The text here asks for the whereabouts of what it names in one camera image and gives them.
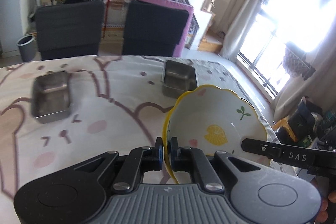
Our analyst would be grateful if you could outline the right dark chair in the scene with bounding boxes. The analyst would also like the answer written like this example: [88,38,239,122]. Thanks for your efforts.
[122,1,189,57]

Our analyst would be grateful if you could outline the steel square tray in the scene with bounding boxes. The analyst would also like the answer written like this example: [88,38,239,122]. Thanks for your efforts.
[31,71,72,124]
[161,60,198,98]

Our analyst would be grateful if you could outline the beige curtain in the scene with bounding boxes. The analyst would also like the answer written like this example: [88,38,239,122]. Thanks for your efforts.
[218,0,261,62]

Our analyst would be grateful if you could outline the dark chair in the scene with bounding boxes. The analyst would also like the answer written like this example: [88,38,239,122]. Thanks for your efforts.
[122,1,189,57]
[35,1,104,60]

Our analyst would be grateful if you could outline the person right hand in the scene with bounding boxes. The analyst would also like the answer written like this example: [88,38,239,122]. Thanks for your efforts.
[315,191,335,223]

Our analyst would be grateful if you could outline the left dark chair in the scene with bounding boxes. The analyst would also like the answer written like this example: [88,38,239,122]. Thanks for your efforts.
[35,1,104,60]

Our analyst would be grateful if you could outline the grey trash bin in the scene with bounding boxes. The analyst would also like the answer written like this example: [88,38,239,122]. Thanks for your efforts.
[17,35,36,63]

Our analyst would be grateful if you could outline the yellow-rimmed lemon pattern bowl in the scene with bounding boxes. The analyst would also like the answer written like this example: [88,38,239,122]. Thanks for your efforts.
[162,84,271,185]

